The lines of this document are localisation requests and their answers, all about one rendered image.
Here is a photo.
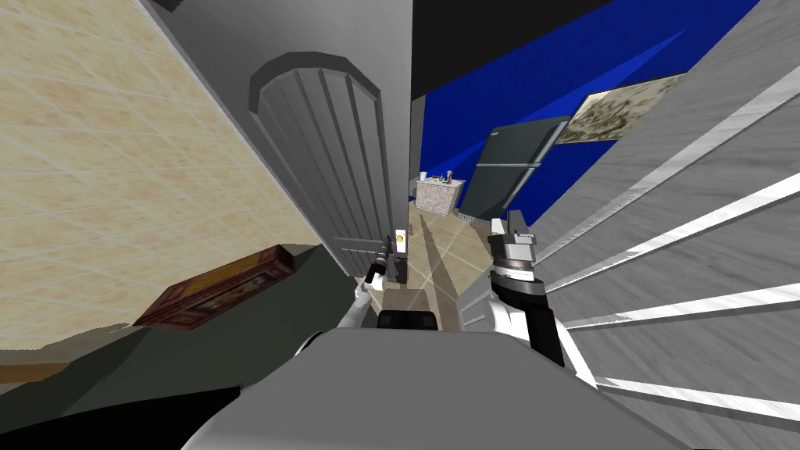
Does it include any speckled stone counter cabinet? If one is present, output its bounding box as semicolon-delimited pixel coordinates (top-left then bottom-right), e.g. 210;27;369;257
413;169;467;217

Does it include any pale mottled wall picture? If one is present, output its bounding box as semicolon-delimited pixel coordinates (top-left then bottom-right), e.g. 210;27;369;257
555;73;688;147

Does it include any dark grey refrigerator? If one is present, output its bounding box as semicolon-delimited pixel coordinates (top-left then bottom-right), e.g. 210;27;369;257
458;115;572;223

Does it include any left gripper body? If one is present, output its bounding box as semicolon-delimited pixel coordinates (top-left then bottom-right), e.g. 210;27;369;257
375;234;407;284

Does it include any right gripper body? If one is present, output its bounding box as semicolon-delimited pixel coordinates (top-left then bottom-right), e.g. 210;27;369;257
488;230;538;266

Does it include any red-brown framed wall picture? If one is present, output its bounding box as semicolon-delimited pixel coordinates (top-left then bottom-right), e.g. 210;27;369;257
132;244;298;332

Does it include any grey panelled door leaf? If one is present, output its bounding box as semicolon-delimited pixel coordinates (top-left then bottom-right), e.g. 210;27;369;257
138;0;414;280

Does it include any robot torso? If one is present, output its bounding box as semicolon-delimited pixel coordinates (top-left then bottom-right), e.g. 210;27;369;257
180;309;684;450

